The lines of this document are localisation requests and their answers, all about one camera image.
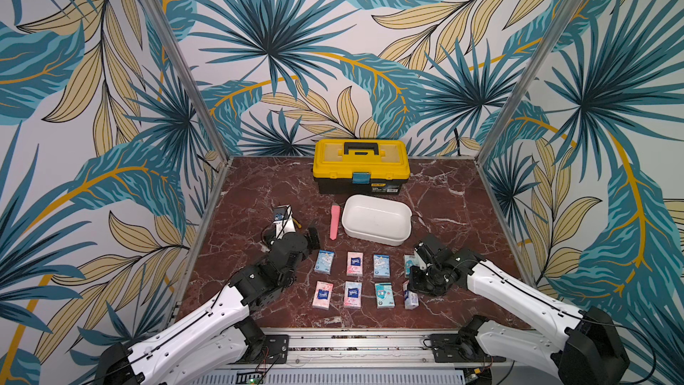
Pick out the teal cartoon tissue pack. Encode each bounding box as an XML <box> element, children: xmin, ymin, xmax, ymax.
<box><xmin>404</xmin><ymin>255</ymin><xmax>419</xmax><ymax>278</ymax></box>

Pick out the light blue cartoon tissue pack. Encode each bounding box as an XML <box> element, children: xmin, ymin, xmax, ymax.
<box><xmin>315</xmin><ymin>250</ymin><xmax>335</xmax><ymax>274</ymax></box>

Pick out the pink tempo tissue pack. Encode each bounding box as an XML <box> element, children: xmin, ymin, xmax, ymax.
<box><xmin>312</xmin><ymin>281</ymin><xmax>334</xmax><ymax>310</ymax></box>
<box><xmin>347</xmin><ymin>251</ymin><xmax>363</xmax><ymax>276</ymax></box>
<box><xmin>403</xmin><ymin>281</ymin><xmax>420</xmax><ymax>310</ymax></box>
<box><xmin>343</xmin><ymin>282</ymin><xmax>363</xmax><ymax>308</ymax></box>

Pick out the blue white tissue pack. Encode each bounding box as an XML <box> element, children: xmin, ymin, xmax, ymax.
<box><xmin>373</xmin><ymin>254</ymin><xmax>391</xmax><ymax>278</ymax></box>

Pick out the teal green tissue pack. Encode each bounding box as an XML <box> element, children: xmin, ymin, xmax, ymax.
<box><xmin>374</xmin><ymin>283</ymin><xmax>395</xmax><ymax>308</ymax></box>

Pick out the white plastic storage box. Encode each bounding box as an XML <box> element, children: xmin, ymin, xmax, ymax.
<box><xmin>341</xmin><ymin>194</ymin><xmax>413</xmax><ymax>247</ymax></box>

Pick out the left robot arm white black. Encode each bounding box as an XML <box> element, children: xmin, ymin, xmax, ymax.
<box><xmin>92</xmin><ymin>227</ymin><xmax>320</xmax><ymax>384</ymax></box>

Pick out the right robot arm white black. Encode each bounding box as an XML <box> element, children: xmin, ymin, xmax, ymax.
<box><xmin>407</xmin><ymin>235</ymin><xmax>630</xmax><ymax>384</ymax></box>

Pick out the pink utility knife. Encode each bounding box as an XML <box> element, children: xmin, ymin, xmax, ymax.
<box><xmin>329</xmin><ymin>203</ymin><xmax>341</xmax><ymax>241</ymax></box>

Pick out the yellow black toolbox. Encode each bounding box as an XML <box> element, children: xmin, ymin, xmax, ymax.
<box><xmin>313</xmin><ymin>139</ymin><xmax>411</xmax><ymax>195</ymax></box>

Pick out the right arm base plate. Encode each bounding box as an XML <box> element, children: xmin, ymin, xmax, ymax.
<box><xmin>423</xmin><ymin>333</ymin><xmax>506</xmax><ymax>365</ymax></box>

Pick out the aluminium front rail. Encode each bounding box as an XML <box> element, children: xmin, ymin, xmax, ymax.
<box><xmin>122</xmin><ymin>329</ymin><xmax>589</xmax><ymax>385</ymax></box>

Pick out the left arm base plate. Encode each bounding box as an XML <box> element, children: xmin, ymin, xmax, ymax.
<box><xmin>234</xmin><ymin>334</ymin><xmax>290</xmax><ymax>366</ymax></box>

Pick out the left aluminium frame post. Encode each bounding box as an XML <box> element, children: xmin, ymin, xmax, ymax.
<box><xmin>140</xmin><ymin>0</ymin><xmax>232</xmax><ymax>166</ymax></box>

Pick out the aluminium frame post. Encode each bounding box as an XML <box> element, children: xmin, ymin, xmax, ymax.
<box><xmin>140</xmin><ymin>0</ymin><xmax>232</xmax><ymax>166</ymax></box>
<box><xmin>476</xmin><ymin>0</ymin><xmax>582</xmax><ymax>170</ymax></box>

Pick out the right aluminium frame post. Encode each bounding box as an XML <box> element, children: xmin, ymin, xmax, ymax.
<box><xmin>476</xmin><ymin>0</ymin><xmax>582</xmax><ymax>170</ymax></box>

